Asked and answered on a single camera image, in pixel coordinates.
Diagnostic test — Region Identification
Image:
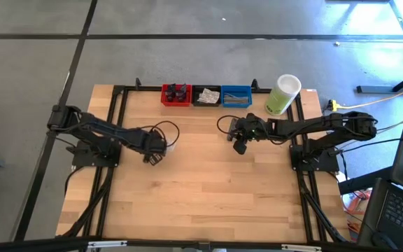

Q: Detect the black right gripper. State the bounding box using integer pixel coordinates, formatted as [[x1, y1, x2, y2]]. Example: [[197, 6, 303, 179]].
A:
[[232, 112, 269, 155]]

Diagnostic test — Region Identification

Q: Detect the blue plastic bin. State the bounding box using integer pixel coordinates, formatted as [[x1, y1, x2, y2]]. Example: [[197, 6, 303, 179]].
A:
[[220, 85, 253, 109]]

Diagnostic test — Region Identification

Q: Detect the green white wipes canister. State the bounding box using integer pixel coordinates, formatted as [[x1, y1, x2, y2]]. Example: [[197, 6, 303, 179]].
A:
[[264, 73, 302, 116]]

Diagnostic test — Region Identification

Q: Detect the red plastic bin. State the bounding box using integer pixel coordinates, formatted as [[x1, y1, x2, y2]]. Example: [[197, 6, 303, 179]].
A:
[[160, 83, 193, 107]]

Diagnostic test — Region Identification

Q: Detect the black plastic bin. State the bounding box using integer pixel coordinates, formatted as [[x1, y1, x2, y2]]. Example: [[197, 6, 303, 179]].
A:
[[190, 85, 222, 108]]

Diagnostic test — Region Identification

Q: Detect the grey bench leg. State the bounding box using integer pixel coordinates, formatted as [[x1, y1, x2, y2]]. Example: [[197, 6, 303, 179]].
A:
[[356, 64, 403, 95]]

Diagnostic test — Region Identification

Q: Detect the black laptop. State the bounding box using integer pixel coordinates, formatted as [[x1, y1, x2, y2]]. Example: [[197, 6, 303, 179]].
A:
[[357, 177, 403, 252]]

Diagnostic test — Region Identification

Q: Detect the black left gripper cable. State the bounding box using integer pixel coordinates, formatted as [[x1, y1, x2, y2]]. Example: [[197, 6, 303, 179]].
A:
[[138, 120, 181, 148]]

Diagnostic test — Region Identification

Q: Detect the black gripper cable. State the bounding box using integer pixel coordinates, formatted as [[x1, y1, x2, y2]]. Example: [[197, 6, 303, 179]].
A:
[[216, 114, 245, 136], [138, 120, 181, 148]]

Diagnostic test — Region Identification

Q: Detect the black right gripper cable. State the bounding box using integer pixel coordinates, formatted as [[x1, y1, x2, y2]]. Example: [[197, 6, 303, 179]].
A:
[[216, 114, 245, 136]]

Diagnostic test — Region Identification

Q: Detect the black aluminium table frame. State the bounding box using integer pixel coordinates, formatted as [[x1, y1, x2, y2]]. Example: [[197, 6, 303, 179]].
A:
[[56, 77, 350, 246]]

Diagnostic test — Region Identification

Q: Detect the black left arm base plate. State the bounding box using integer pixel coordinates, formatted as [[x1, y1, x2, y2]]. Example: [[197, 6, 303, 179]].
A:
[[71, 139, 122, 168]]

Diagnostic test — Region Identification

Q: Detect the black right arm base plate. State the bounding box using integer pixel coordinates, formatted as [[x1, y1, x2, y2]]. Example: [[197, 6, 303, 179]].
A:
[[290, 145, 341, 173]]

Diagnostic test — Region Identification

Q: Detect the yellow power cable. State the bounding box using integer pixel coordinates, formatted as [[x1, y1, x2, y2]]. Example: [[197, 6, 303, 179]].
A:
[[337, 82, 403, 110]]

